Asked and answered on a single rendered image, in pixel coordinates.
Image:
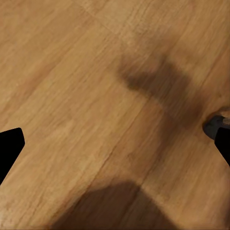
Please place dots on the swivel chair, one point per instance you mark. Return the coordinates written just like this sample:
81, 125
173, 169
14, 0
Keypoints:
214, 124

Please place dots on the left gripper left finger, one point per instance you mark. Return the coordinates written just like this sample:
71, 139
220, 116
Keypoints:
11, 144

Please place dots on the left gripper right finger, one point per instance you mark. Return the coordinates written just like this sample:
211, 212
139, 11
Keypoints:
222, 142

